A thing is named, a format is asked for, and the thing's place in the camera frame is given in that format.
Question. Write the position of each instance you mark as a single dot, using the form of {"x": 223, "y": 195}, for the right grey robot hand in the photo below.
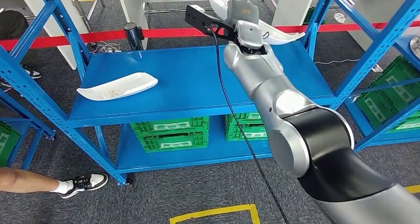
{"x": 242, "y": 10}

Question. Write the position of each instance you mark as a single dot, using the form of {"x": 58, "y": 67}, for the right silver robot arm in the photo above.
{"x": 262, "y": 71}

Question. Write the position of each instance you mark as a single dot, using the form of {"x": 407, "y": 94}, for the white plastic part with scribble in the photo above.
{"x": 121, "y": 86}

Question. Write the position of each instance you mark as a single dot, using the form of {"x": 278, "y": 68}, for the grey metal impeller part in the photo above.
{"x": 416, "y": 48}

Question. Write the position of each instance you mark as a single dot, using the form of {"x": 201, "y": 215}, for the red barrier belt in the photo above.
{"x": 164, "y": 33}

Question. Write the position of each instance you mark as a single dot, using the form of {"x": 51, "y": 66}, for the white crumpled paper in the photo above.
{"x": 339, "y": 18}

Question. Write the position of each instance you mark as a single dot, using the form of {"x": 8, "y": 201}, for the black white sneaker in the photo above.
{"x": 85, "y": 184}
{"x": 32, "y": 73}

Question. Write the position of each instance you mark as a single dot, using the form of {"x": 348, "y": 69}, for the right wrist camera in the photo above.
{"x": 197, "y": 19}

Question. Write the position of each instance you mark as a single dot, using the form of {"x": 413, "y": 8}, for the black barrier post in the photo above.
{"x": 133, "y": 37}

